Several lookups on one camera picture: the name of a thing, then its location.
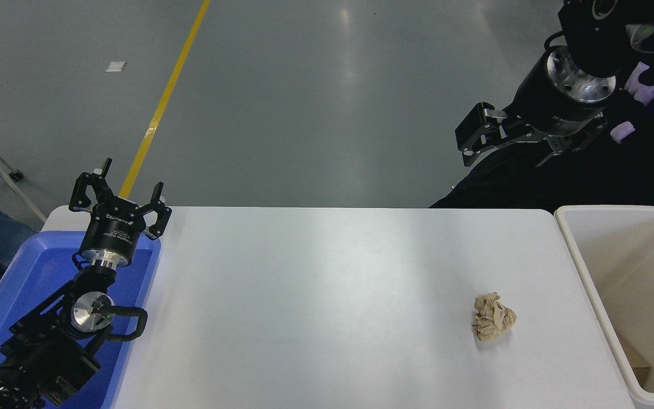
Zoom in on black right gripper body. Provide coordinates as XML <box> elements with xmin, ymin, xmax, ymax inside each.
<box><xmin>510</xmin><ymin>53</ymin><xmax>609</xmax><ymax>138</ymax></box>

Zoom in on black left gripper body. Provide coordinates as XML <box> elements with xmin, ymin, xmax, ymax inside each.
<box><xmin>79</xmin><ymin>197</ymin><xmax>147</xmax><ymax>262</ymax></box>

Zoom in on tan paper ball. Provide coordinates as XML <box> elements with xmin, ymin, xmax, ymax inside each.
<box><xmin>471</xmin><ymin>292</ymin><xmax>517</xmax><ymax>341</ymax></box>

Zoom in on large pale plastic bin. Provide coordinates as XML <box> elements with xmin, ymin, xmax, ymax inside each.
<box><xmin>554</xmin><ymin>204</ymin><xmax>654</xmax><ymax>409</ymax></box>

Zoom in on blue plastic tray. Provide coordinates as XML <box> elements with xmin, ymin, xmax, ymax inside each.
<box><xmin>0</xmin><ymin>230</ymin><xmax>162</xmax><ymax>409</ymax></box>

